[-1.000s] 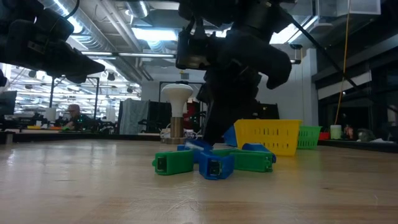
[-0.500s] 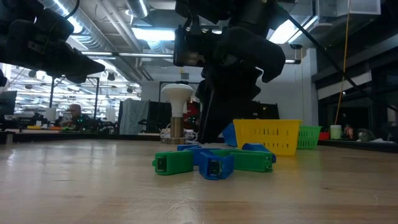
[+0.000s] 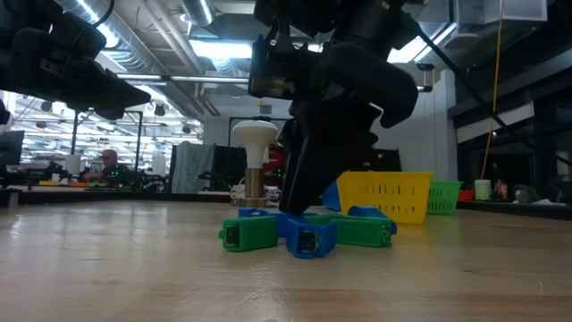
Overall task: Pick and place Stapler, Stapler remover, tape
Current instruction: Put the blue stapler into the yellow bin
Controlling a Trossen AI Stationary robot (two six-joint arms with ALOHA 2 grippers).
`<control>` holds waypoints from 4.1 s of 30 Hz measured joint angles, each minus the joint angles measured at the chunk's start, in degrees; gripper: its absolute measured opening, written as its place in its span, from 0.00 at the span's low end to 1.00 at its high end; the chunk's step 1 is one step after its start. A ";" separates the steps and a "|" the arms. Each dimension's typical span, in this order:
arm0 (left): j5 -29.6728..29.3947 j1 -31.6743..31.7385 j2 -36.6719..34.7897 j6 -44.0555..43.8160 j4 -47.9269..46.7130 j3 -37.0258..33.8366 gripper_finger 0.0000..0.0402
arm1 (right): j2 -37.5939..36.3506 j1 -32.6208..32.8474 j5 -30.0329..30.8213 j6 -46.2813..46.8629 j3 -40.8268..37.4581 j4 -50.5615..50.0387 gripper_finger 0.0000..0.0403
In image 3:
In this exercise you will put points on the long LED light bar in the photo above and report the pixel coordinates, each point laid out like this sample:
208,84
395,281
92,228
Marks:
201,79

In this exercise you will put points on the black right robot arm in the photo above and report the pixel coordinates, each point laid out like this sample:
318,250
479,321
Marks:
357,18

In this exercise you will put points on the white cup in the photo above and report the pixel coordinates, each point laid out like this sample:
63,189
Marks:
482,190

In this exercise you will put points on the blue plastic basket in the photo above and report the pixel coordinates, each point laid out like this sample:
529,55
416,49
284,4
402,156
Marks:
333,199

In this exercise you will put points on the black background frame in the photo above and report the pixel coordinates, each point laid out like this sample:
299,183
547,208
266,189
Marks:
138,134

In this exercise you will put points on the black monitor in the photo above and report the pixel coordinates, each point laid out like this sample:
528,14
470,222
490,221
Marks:
11,147

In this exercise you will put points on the person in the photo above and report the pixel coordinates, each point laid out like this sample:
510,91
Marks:
109,161
273,163

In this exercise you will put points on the yellow plastic basket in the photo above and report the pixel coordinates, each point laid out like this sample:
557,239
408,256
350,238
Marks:
384,197

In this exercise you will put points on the green plastic basket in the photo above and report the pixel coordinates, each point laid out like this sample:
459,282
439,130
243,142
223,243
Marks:
444,197

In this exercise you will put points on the red box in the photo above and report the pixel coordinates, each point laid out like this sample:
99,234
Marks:
465,195

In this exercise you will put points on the white brass mushroom lamp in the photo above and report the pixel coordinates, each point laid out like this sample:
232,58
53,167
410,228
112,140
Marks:
254,134

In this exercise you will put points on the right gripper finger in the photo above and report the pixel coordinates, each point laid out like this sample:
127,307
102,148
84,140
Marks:
326,152
288,134

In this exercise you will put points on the grey hanging cloth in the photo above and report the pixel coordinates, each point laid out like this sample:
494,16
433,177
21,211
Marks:
192,165

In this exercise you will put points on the black cabinet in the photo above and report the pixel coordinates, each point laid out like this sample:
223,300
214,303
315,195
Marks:
389,161

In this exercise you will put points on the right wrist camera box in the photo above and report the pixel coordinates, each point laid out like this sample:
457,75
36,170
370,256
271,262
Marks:
279,67

